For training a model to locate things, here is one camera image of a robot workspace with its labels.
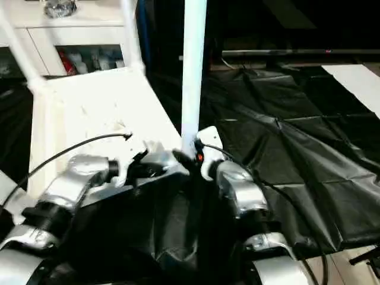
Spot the black shiny mat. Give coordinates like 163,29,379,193
0,59,380,285

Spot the red white box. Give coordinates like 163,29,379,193
58,49,77,75

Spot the long black bar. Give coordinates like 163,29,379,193
221,48,380,58

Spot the white display cabinet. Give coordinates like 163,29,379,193
0,0,141,78

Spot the white paper sheet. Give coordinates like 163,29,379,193
321,63,380,119

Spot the black silver ornament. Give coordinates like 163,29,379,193
43,0,79,18

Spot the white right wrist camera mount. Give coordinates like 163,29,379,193
195,125,224,182

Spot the black left wrist camera cable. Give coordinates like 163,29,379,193
5,132,134,206

